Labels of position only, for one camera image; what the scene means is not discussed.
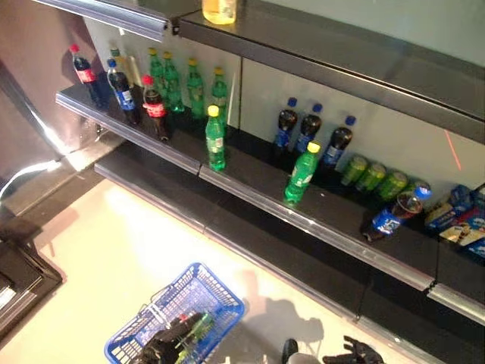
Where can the Pepsi cola bottle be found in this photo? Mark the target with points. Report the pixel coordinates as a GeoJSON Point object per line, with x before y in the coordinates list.
{"type": "Point", "coordinates": [386, 221]}
{"type": "Point", "coordinates": [125, 95]}
{"type": "Point", "coordinates": [337, 148]}
{"type": "Point", "coordinates": [284, 129]}
{"type": "Point", "coordinates": [308, 129]}

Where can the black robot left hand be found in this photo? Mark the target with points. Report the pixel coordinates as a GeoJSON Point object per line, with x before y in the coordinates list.
{"type": "Point", "coordinates": [166, 345]}

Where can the green soda bottle lying flat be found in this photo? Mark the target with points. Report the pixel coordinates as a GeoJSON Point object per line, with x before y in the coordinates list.
{"type": "Point", "coordinates": [202, 322]}

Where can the pale tea bottle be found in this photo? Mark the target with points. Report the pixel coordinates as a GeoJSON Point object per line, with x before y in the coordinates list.
{"type": "Point", "coordinates": [127, 72]}

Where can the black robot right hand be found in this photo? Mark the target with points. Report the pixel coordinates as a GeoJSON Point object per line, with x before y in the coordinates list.
{"type": "Point", "coordinates": [360, 356]}

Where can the reflective steel corner panel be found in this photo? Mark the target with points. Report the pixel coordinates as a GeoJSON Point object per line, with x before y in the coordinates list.
{"type": "Point", "coordinates": [30, 76]}

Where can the blue white wafer cone box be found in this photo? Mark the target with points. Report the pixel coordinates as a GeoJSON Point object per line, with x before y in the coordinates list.
{"type": "Point", "coordinates": [466, 233]}

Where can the Coca-Cola bottle red cap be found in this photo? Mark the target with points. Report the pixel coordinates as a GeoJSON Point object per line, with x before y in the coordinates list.
{"type": "Point", "coordinates": [85, 76]}
{"type": "Point", "coordinates": [155, 110]}

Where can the yellow juice bottle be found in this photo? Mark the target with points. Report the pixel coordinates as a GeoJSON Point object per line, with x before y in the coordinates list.
{"type": "Point", "coordinates": [219, 11]}

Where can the silver robot right leg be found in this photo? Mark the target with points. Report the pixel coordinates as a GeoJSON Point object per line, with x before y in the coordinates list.
{"type": "Point", "coordinates": [291, 350]}

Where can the black side shelving base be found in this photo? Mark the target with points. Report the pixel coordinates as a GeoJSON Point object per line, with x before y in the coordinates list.
{"type": "Point", "coordinates": [22, 273]}

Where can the blue plastic shopping basket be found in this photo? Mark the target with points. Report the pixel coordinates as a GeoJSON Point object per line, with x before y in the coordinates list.
{"type": "Point", "coordinates": [238, 305]}

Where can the narrow blue biscuit box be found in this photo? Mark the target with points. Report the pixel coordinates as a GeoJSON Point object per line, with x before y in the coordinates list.
{"type": "Point", "coordinates": [439, 220]}

